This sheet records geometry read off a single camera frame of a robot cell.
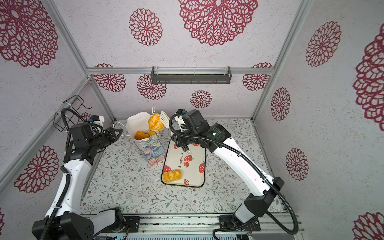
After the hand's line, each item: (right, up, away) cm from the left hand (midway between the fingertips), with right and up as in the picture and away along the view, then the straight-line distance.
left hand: (122, 132), depth 76 cm
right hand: (+27, -1, -10) cm, 29 cm away
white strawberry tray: (+36, -20, +19) cm, 45 cm away
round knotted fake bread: (+18, +5, -4) cm, 19 cm away
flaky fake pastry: (+24, -25, +10) cm, 36 cm away
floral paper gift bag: (+13, -8, +6) cm, 16 cm away
